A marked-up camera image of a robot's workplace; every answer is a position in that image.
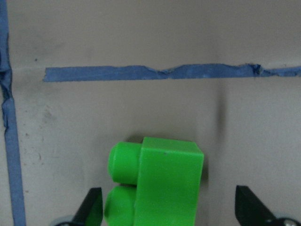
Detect green two-stud block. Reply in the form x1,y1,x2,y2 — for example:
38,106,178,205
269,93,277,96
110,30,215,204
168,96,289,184
104,137,204,226

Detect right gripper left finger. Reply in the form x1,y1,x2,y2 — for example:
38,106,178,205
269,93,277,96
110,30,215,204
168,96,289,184
53,187,103,226

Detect brown paper table cover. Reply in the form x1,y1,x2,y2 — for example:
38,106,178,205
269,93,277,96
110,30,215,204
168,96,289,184
0,0,301,226

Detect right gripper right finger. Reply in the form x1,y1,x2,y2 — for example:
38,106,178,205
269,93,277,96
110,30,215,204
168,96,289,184
235,185,301,226

